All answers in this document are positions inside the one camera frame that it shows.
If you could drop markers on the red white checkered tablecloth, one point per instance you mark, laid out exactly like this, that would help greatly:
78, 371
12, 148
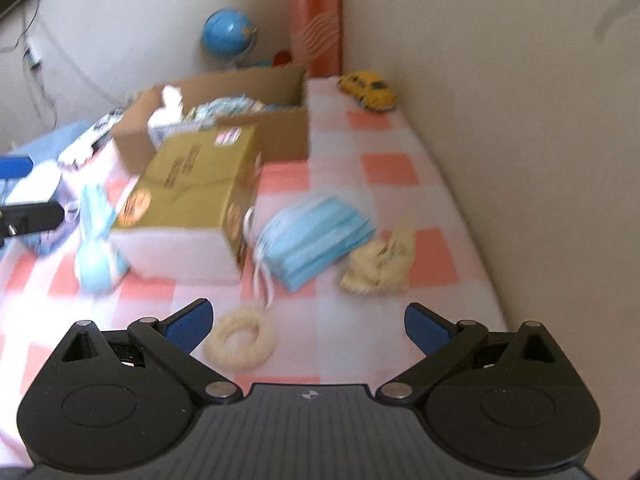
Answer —
325, 336

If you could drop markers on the white cloth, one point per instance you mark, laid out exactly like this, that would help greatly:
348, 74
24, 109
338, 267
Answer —
167, 117

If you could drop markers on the yellow toy car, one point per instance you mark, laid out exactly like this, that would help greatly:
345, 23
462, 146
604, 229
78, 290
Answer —
369, 89

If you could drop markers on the blue desk globe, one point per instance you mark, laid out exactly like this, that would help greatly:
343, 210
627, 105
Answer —
229, 35

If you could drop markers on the black white toothpaste box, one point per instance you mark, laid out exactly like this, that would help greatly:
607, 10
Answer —
91, 141

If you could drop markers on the blue face mask stack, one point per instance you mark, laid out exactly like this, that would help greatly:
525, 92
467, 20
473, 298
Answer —
301, 241

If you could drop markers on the brown cardboard box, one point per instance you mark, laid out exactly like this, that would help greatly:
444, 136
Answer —
281, 117

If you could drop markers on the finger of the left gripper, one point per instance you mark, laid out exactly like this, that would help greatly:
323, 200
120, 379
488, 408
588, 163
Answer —
15, 167
23, 219

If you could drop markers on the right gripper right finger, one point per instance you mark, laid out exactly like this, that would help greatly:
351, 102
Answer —
447, 348

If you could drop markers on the pink patterned curtain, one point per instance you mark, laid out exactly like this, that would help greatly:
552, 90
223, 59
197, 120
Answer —
316, 34

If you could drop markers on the gold tissue paper pack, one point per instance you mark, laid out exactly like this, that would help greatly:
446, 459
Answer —
183, 220

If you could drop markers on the patterned drawstring pouch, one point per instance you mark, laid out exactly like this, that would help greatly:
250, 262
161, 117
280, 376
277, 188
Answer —
229, 105

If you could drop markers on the cream yellow cloth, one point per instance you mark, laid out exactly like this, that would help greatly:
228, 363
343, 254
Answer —
381, 265

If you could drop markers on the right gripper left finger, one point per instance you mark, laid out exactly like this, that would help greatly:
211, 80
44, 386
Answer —
169, 344

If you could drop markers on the round tissue canister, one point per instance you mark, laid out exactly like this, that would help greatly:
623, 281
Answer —
44, 183

